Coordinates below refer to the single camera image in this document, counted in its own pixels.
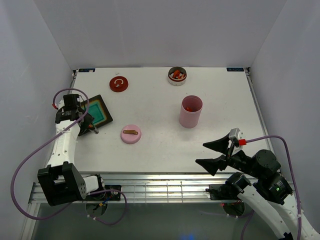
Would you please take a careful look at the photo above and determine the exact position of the pink lid with brown handle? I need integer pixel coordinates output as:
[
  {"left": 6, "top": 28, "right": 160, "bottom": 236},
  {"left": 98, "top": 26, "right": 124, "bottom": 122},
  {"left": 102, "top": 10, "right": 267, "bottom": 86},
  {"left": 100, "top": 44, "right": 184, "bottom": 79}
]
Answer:
[{"left": 120, "top": 124, "right": 142, "bottom": 145}]

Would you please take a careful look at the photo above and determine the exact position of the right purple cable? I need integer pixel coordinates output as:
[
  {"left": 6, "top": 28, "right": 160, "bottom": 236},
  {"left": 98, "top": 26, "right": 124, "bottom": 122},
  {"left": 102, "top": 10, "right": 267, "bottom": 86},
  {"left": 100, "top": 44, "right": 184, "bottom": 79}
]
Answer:
[{"left": 238, "top": 135, "right": 301, "bottom": 240}]

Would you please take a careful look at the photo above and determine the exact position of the left blue label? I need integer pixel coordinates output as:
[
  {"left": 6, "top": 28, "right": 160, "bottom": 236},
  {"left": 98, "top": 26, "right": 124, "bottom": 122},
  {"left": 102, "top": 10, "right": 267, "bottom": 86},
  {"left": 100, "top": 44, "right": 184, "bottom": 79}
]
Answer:
[{"left": 78, "top": 68, "right": 96, "bottom": 73}]

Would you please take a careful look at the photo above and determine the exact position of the aluminium frame rail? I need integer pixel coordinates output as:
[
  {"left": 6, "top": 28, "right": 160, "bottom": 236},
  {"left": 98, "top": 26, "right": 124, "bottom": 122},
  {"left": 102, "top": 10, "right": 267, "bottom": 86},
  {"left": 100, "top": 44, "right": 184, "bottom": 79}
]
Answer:
[{"left": 28, "top": 172, "right": 298, "bottom": 205}]

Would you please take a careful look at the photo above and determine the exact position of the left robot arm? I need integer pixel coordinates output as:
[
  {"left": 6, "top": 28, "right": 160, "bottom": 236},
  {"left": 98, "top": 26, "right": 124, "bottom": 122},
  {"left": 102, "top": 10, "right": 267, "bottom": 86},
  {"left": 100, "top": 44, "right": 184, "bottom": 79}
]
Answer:
[{"left": 37, "top": 109, "right": 106, "bottom": 206}]

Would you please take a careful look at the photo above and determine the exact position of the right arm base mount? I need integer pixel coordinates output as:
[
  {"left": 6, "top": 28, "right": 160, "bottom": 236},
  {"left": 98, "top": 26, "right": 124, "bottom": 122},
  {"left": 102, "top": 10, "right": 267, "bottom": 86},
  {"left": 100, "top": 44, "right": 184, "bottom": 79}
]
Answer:
[{"left": 205, "top": 184, "right": 241, "bottom": 201}]

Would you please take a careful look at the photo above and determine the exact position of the right blue label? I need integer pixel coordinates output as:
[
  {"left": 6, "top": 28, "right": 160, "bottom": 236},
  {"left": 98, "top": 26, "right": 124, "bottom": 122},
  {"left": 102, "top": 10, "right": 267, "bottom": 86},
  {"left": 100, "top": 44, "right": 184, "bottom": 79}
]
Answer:
[{"left": 226, "top": 67, "right": 245, "bottom": 72}]

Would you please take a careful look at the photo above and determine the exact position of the black square food plate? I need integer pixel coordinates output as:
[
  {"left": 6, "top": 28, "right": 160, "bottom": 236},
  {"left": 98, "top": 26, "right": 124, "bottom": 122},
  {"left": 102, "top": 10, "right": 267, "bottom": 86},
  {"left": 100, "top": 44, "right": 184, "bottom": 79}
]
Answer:
[{"left": 88, "top": 94, "right": 113, "bottom": 129}]

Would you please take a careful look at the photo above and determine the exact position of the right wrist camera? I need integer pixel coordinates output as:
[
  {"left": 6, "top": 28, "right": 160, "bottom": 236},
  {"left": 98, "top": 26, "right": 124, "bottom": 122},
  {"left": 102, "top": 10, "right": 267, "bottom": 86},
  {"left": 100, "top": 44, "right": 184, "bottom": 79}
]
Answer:
[{"left": 228, "top": 128, "right": 245, "bottom": 156}]

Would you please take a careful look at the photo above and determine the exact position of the pink cylindrical container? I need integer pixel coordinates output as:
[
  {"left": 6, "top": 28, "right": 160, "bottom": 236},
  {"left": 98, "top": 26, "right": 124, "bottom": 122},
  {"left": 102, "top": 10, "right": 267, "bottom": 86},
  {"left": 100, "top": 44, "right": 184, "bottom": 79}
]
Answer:
[{"left": 179, "top": 95, "right": 203, "bottom": 129}]

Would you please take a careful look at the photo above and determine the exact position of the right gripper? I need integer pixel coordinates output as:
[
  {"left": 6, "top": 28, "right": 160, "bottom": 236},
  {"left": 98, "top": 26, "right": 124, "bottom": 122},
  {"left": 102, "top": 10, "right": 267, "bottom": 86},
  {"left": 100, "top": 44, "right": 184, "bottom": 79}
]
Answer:
[{"left": 194, "top": 131, "right": 262, "bottom": 178}]

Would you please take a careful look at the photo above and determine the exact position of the red round lid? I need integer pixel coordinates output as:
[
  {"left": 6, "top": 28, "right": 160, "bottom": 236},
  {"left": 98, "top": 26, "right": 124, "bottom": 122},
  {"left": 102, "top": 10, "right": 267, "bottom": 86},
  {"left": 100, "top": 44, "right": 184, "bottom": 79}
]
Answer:
[{"left": 109, "top": 76, "right": 129, "bottom": 93}]

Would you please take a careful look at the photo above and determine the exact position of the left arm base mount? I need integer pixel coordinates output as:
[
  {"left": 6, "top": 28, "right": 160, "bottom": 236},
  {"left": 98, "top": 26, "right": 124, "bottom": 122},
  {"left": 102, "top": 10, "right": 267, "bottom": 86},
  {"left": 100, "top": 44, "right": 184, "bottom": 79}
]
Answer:
[{"left": 85, "top": 185, "right": 122, "bottom": 202}]

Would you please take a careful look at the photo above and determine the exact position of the blue label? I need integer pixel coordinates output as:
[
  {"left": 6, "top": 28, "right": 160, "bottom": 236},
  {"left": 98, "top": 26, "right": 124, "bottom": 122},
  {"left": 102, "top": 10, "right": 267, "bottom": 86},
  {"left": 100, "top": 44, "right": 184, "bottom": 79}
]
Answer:
[
  {"left": 226, "top": 67, "right": 245, "bottom": 72},
  {"left": 78, "top": 68, "right": 96, "bottom": 73}
]

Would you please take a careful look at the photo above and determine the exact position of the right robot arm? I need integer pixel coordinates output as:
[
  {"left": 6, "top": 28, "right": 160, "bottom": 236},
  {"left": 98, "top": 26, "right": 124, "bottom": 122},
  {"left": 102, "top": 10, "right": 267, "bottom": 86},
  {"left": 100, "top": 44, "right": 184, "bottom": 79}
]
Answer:
[{"left": 195, "top": 128, "right": 320, "bottom": 240}]

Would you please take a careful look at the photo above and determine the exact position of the metal bowl with red band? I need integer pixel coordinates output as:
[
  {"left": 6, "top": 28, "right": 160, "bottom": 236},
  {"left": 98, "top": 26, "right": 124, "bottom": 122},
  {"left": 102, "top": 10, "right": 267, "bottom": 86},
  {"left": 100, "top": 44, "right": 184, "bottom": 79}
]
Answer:
[{"left": 167, "top": 66, "right": 187, "bottom": 86}]

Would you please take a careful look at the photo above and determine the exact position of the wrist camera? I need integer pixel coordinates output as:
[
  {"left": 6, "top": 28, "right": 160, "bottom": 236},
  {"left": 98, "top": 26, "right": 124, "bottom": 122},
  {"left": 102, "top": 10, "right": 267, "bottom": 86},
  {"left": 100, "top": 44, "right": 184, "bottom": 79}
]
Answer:
[
  {"left": 52, "top": 94, "right": 81, "bottom": 111},
  {"left": 228, "top": 128, "right": 245, "bottom": 156}
]

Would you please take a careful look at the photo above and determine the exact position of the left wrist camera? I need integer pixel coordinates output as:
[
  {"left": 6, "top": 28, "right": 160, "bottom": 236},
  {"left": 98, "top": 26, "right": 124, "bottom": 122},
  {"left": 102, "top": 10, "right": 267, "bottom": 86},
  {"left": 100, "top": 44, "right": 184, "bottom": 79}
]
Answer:
[{"left": 52, "top": 94, "right": 81, "bottom": 111}]

